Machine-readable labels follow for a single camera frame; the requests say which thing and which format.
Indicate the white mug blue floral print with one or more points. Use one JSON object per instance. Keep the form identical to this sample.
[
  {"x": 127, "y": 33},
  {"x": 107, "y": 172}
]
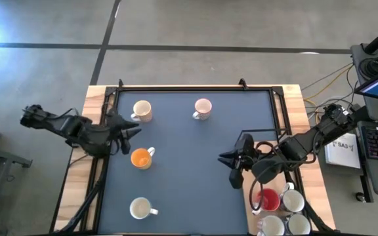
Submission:
[{"x": 299, "y": 224}]

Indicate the white mug red lattice print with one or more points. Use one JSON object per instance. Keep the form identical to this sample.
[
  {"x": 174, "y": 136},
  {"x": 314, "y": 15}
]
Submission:
[{"x": 272, "y": 227}]

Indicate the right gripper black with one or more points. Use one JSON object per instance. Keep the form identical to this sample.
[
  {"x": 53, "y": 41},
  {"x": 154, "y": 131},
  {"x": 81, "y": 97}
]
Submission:
[{"x": 251, "y": 159}]

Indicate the blue-grey table mat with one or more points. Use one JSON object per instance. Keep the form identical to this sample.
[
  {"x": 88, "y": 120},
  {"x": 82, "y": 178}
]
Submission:
[{"x": 192, "y": 183}]

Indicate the orange mug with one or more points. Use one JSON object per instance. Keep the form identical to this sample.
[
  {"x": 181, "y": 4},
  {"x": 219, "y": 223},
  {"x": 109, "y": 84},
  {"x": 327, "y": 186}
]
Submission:
[{"x": 141, "y": 158}]

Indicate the black caster wheel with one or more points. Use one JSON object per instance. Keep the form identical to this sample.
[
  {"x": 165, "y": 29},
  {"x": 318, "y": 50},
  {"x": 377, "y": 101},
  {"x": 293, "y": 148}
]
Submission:
[{"x": 360, "y": 197}]

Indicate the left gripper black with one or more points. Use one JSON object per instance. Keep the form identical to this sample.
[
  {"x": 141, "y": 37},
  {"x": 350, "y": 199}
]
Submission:
[{"x": 103, "y": 141}]

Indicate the grey metal stand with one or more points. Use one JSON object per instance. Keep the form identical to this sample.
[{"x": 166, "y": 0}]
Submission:
[{"x": 5, "y": 157}]

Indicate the white SA3 labelled box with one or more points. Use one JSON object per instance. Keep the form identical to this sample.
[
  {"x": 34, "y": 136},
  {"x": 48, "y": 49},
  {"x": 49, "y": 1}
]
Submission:
[{"x": 340, "y": 157}]

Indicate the pink mug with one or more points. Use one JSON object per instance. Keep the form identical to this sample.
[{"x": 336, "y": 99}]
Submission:
[{"x": 203, "y": 107}]

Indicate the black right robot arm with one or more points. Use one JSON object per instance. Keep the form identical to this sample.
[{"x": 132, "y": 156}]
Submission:
[{"x": 307, "y": 141}]

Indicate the cream yellow mug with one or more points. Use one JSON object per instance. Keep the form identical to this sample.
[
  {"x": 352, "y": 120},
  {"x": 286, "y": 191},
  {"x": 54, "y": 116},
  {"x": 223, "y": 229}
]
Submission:
[{"x": 143, "y": 109}]

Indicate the black metal rig frame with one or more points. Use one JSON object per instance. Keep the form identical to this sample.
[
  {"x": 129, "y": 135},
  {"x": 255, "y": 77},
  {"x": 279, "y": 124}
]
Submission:
[{"x": 192, "y": 88}]

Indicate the white mug dark exterior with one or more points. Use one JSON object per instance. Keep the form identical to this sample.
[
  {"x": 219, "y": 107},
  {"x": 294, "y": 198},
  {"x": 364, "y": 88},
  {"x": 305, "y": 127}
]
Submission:
[{"x": 293, "y": 200}]

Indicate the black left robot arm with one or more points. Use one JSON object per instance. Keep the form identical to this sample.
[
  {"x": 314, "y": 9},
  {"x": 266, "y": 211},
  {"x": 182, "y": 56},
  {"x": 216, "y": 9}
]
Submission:
[{"x": 61, "y": 126}]

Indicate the teal rimmed patterned mug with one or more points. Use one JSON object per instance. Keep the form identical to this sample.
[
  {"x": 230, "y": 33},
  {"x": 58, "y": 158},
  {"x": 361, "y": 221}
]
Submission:
[{"x": 139, "y": 208}]

